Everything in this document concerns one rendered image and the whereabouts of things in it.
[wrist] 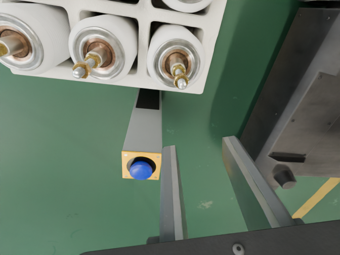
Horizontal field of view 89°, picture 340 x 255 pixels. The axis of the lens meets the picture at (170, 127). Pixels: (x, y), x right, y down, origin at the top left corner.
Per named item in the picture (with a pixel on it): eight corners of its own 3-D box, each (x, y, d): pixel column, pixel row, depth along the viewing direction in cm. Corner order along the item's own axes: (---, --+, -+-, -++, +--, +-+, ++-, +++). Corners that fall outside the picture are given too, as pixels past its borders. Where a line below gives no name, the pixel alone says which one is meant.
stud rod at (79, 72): (97, 62, 25) (78, 81, 19) (91, 57, 25) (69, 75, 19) (101, 57, 25) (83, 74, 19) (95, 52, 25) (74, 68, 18)
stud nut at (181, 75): (174, 87, 23) (175, 90, 22) (171, 75, 22) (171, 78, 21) (189, 83, 23) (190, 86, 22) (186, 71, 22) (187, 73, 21)
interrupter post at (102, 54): (94, 62, 27) (87, 69, 25) (90, 46, 26) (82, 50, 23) (110, 62, 27) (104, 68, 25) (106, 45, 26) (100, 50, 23)
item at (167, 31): (163, 70, 46) (165, 101, 31) (143, 35, 41) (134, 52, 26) (196, 51, 44) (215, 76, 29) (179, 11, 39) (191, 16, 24)
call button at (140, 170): (153, 158, 31) (153, 166, 30) (151, 172, 34) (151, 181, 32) (130, 156, 31) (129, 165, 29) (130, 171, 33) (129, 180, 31)
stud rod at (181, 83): (174, 71, 27) (179, 91, 21) (173, 65, 26) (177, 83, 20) (181, 69, 27) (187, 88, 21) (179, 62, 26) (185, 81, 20)
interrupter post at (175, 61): (173, 74, 29) (174, 81, 26) (166, 60, 28) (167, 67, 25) (186, 67, 28) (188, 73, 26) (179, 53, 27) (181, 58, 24)
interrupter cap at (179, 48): (167, 93, 31) (167, 95, 30) (143, 54, 27) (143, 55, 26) (206, 73, 29) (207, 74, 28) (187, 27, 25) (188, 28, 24)
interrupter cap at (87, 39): (83, 79, 29) (81, 80, 28) (66, 26, 24) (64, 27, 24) (129, 77, 29) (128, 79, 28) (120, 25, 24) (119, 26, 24)
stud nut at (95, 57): (94, 70, 24) (93, 72, 24) (84, 61, 24) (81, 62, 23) (102, 59, 24) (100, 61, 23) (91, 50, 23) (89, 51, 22)
